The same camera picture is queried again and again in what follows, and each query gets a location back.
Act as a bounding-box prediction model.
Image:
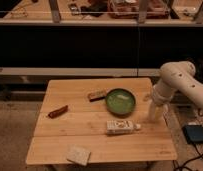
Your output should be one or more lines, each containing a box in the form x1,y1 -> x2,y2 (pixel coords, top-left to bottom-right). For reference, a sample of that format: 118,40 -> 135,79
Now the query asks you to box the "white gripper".
148,86 -> 169,121

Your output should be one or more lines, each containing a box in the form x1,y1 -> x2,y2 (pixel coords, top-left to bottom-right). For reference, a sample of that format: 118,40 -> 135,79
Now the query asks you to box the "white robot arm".
148,61 -> 203,122

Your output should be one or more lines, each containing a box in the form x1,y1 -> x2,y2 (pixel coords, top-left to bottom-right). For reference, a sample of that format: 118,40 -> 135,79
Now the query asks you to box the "green round plate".
105,88 -> 136,116

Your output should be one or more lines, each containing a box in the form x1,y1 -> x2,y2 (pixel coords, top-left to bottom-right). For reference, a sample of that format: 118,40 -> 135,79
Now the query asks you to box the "dark blue box device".
182,125 -> 203,144

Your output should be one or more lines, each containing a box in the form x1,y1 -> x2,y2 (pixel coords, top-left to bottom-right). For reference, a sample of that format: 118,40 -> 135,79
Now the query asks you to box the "wooden table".
26,78 -> 177,165

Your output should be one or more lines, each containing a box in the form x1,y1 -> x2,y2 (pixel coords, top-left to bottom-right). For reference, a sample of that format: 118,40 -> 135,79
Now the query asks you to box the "brown wooden brush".
87,90 -> 107,102

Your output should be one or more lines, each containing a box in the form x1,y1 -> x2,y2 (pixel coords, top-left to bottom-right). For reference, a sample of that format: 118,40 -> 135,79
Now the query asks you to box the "beige sponge block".
66,146 -> 91,166

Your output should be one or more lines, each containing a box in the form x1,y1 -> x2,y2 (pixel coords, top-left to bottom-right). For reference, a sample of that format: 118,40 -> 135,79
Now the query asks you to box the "brown sausage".
48,105 -> 68,119

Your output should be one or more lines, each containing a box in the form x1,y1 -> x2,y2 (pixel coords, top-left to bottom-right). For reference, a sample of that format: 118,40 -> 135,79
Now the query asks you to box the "red tray on shelf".
107,0 -> 169,19

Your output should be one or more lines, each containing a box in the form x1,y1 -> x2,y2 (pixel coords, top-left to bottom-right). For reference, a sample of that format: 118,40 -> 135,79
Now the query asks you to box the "dark phone on shelf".
68,3 -> 80,15

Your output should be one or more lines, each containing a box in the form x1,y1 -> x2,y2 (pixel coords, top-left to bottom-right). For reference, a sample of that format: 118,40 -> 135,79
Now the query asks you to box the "black cable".
173,106 -> 203,171

